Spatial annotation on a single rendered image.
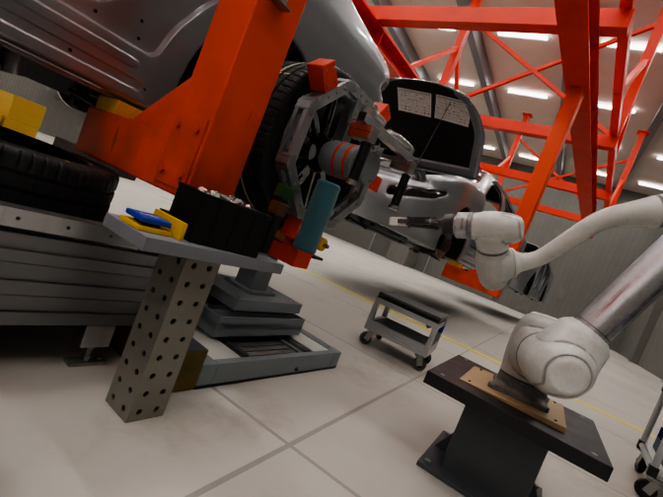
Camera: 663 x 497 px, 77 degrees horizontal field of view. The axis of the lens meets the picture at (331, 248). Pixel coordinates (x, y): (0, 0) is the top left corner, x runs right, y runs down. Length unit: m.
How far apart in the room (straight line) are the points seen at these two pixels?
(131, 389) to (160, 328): 0.19
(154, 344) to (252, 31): 0.82
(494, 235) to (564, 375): 0.45
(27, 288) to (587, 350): 1.37
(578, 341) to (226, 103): 1.11
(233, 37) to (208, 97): 0.17
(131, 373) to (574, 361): 1.08
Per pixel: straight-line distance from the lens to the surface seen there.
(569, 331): 1.28
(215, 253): 0.99
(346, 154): 1.55
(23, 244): 1.13
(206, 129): 1.17
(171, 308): 1.03
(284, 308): 1.77
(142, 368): 1.09
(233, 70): 1.20
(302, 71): 1.58
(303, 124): 1.45
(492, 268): 1.47
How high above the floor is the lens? 0.60
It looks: 3 degrees down
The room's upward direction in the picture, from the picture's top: 22 degrees clockwise
